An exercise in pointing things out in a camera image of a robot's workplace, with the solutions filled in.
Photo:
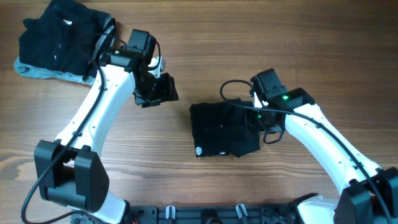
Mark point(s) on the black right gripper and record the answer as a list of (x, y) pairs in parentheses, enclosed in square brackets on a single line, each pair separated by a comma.
[(250, 118)]

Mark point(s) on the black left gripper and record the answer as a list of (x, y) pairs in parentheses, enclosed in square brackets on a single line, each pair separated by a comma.
[(168, 91)]

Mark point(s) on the dark green polo shirt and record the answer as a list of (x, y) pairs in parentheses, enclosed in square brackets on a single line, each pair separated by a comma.
[(221, 129)]

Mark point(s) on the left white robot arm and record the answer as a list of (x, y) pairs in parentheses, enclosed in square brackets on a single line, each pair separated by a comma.
[(69, 169)]

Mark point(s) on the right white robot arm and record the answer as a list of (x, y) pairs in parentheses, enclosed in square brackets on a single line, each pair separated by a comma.
[(368, 193)]

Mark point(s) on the folded black grey-trimmed garment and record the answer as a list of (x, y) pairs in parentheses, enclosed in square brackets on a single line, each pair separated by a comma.
[(104, 37)]

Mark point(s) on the folded black polo shirt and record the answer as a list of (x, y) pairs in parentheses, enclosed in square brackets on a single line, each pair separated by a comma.
[(62, 37)]

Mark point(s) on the folded light blue garment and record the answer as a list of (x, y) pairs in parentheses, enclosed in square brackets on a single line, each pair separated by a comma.
[(30, 71)]

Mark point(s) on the grey clip on base rail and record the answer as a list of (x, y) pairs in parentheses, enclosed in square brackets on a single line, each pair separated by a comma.
[(170, 212)]

